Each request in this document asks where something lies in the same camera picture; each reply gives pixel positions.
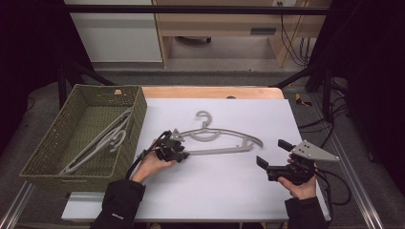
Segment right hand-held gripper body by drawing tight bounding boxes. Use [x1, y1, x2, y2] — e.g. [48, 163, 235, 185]
[266, 139, 341, 186]

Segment hand-held gripper cable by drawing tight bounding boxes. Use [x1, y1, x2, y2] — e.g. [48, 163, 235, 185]
[124, 130, 172, 181]
[314, 167, 353, 220]

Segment aluminium rail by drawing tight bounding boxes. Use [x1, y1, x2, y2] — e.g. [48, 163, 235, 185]
[309, 94, 386, 229]
[0, 180, 36, 229]

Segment black metal stand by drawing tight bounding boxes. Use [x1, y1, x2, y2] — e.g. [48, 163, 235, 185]
[272, 59, 336, 122]
[56, 59, 117, 110]

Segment white table mat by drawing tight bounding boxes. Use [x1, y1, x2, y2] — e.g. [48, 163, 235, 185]
[61, 97, 332, 222]

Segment person's right hand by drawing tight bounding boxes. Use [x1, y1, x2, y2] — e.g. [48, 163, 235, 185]
[277, 157, 318, 201]

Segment black hanging cables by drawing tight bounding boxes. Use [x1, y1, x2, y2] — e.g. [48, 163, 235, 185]
[276, 1, 317, 68]

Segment black curtain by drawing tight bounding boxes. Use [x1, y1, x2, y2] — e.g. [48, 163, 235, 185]
[305, 0, 405, 197]
[0, 0, 94, 156]

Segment grey plastic clothes hanger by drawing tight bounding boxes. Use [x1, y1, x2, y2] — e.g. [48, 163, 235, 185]
[68, 122, 132, 170]
[177, 110, 265, 157]
[58, 107, 133, 176]

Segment black horizontal frame bar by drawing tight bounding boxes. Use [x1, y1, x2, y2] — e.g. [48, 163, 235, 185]
[62, 4, 332, 16]

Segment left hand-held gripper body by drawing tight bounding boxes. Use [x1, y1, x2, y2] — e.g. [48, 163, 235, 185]
[155, 128, 191, 164]

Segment right hand-held gripper cable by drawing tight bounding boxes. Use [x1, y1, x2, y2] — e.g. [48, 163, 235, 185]
[314, 167, 353, 220]

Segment black floor cables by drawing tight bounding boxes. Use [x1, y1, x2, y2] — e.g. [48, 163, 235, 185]
[298, 75, 351, 151]

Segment left hand-held gripper cable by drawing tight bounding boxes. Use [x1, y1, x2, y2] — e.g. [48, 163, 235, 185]
[124, 130, 172, 181]

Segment wooden desk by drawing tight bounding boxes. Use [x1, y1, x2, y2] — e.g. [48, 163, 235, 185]
[152, 0, 332, 69]

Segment person's left hand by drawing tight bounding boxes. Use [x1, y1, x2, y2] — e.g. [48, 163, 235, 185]
[131, 138, 178, 185]

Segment green woven plastic basket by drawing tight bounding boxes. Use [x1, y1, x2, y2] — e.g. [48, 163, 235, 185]
[18, 83, 148, 194]

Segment white cabinet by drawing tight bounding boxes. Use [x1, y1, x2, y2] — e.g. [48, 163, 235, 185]
[62, 0, 163, 63]

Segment yellow and black tool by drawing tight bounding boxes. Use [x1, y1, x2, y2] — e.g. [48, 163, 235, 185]
[293, 93, 313, 108]

